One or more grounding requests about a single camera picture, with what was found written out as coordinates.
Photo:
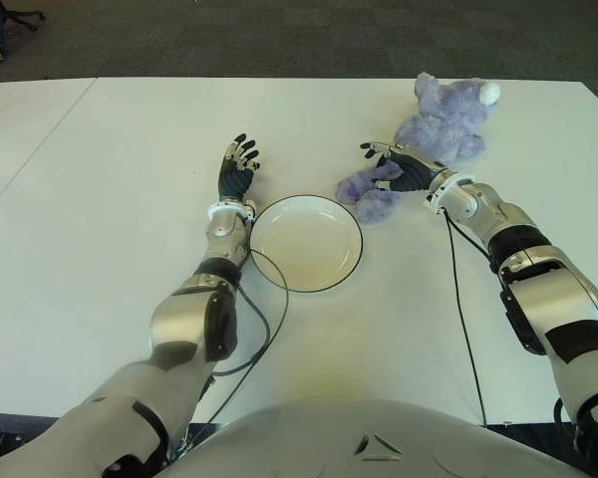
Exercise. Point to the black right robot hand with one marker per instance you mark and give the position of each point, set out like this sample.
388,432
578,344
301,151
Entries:
413,171

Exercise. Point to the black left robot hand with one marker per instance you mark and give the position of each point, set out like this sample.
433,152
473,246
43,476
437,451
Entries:
234,179

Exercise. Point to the purple plush bunny doll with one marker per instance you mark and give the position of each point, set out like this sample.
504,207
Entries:
448,119

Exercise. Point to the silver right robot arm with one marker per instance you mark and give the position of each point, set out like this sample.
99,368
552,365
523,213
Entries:
553,289

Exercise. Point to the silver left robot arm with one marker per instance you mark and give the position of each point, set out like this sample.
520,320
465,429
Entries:
179,318

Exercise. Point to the white plate black rim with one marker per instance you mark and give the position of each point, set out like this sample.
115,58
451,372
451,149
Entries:
304,244

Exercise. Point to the black office chair base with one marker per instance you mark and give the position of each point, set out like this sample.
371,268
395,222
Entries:
25,17

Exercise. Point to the silver robot torso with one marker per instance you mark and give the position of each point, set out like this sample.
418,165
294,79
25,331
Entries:
369,443

